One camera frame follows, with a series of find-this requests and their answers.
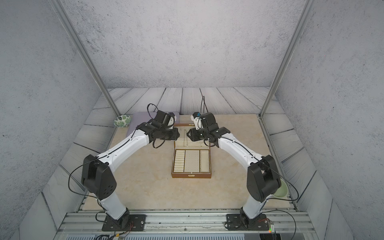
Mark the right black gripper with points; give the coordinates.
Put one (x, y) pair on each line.
(194, 137)

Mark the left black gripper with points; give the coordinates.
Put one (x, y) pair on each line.
(175, 136)

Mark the brown jewelry box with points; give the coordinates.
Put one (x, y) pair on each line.
(192, 160)

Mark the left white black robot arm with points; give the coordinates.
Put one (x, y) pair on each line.
(98, 171)

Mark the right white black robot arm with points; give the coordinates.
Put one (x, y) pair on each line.
(263, 178)

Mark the green leaf patterned bowl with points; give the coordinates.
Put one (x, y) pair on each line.
(122, 121)

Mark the pale green bowl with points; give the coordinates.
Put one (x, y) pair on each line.
(282, 191)

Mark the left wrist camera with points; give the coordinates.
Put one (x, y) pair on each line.
(171, 122)

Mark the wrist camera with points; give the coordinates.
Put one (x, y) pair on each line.
(196, 118)
(171, 122)

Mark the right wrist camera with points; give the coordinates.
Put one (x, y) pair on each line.
(196, 118)

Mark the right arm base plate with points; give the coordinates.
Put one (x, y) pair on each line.
(247, 222)

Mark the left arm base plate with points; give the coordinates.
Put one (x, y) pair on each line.
(127, 223)

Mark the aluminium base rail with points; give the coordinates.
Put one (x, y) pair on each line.
(189, 224)

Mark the left aluminium frame post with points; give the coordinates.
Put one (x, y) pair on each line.
(69, 28)

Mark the aluminium frame post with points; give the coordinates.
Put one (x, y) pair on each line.
(69, 28)
(308, 7)

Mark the right aluminium frame post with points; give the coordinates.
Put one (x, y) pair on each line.
(308, 7)

